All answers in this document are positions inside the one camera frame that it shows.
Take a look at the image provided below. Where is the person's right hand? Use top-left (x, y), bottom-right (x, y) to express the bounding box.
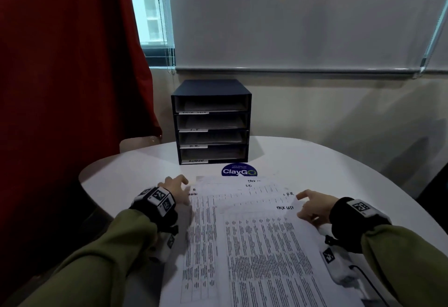
top-left (295, 189), bottom-right (339, 229)

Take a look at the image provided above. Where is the person's left hand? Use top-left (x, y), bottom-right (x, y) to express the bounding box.
top-left (157, 174), bottom-right (191, 206)

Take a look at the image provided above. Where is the pile of printed papers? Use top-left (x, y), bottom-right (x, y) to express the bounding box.
top-left (159, 175), bottom-right (368, 307)

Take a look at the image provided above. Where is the dark blue paper tray organizer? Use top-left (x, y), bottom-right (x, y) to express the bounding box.
top-left (170, 79), bottom-right (252, 166)

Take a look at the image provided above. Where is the person's left forearm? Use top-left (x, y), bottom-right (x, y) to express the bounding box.
top-left (19, 208), bottom-right (158, 307)

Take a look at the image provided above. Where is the person's right forearm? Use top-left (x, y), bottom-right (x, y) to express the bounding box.
top-left (360, 225), bottom-right (448, 307)

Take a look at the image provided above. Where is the black left wrist band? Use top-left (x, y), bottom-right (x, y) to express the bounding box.
top-left (129, 187), bottom-right (179, 232)

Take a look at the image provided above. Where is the black wrist band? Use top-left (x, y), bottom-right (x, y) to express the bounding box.
top-left (129, 187), bottom-right (179, 232)
top-left (329, 197), bottom-right (392, 254)

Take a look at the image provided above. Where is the black right wrist band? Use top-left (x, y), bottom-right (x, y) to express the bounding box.
top-left (329, 197), bottom-right (392, 254)

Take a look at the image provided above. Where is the beige chair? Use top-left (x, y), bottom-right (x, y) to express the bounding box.
top-left (119, 136), bottom-right (162, 153)

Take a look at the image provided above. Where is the dark chair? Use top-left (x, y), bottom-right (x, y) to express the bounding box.
top-left (416, 163), bottom-right (448, 220)

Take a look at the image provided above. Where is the red curtain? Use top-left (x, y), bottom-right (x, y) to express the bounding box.
top-left (0, 0), bottom-right (162, 269)

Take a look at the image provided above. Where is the window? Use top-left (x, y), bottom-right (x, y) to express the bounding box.
top-left (125, 0), bottom-right (175, 69)

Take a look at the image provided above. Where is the wide white roller blind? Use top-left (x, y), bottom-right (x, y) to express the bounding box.
top-left (167, 0), bottom-right (448, 78)

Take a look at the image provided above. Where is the narrow white roller blind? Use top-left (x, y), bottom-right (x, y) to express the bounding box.
top-left (420, 2), bottom-right (448, 74)

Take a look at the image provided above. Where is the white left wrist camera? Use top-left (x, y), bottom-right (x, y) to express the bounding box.
top-left (150, 225), bottom-right (179, 264)

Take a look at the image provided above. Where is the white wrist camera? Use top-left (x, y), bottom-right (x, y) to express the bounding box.
top-left (318, 224), bottom-right (357, 285)
top-left (150, 225), bottom-right (179, 264)

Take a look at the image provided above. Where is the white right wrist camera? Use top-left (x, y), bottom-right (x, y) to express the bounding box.
top-left (318, 224), bottom-right (357, 285)

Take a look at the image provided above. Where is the black cable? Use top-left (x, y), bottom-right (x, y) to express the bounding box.
top-left (349, 265), bottom-right (391, 307)

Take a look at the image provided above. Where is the bead chain blind cord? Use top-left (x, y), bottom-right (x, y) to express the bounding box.
top-left (154, 0), bottom-right (175, 74)

